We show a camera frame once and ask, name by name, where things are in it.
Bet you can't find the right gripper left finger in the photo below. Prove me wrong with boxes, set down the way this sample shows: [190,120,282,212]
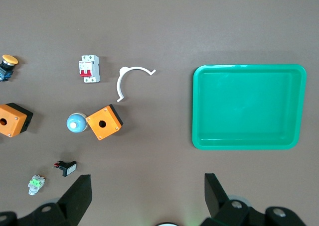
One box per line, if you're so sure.
[0,174,93,226]

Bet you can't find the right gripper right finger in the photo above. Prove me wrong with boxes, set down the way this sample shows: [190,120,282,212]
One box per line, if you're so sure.
[200,173,308,226]

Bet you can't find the white circuit breaker red switches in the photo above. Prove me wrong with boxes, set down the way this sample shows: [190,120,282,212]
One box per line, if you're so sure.
[78,55,101,84]

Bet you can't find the blue dome buzzer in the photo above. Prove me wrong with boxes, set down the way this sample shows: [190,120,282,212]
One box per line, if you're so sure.
[66,112,88,133]

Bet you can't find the green plastic tray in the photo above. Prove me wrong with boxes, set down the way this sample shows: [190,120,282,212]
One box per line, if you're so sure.
[191,64,307,151]

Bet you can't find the small white curved clip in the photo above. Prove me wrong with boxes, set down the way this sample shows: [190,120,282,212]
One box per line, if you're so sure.
[116,66,157,103]

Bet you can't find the yellow mushroom push button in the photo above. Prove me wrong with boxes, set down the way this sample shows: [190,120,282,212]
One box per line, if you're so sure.
[0,54,19,82]

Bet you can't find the brown table cover mat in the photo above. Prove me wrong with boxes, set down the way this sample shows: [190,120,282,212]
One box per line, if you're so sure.
[0,0,319,226]

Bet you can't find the black rectangular indicator switch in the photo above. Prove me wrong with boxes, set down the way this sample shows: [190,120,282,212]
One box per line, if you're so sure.
[53,160,77,177]

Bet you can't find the green and white switch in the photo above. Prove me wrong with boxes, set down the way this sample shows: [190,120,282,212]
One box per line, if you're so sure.
[27,175,46,196]

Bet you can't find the orange push-button enclosure box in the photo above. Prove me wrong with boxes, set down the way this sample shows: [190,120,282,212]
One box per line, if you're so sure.
[0,103,34,138]
[85,104,124,141]

